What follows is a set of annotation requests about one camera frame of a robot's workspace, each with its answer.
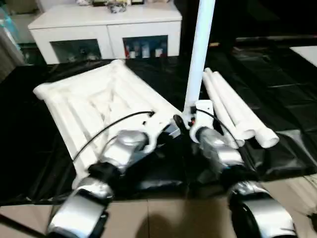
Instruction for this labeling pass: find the white plastic table leg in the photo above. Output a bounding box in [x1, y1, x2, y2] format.
[183, 0, 217, 125]
[205, 68, 257, 141]
[213, 72, 280, 149]
[202, 72, 246, 149]

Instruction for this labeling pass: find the white plastic table top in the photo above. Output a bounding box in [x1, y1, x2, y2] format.
[32, 59, 188, 190]

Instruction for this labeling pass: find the black mat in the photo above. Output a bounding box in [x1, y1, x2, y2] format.
[0, 42, 317, 206]

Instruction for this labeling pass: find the white cabinet with glass doors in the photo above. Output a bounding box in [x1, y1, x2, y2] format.
[27, 1, 183, 65]

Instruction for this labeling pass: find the dark tangled small object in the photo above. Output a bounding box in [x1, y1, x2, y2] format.
[108, 2, 130, 14]

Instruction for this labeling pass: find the light blue plastic item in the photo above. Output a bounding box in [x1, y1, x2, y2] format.
[0, 7, 23, 55]

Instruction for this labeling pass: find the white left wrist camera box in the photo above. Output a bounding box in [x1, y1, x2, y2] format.
[141, 114, 173, 150]

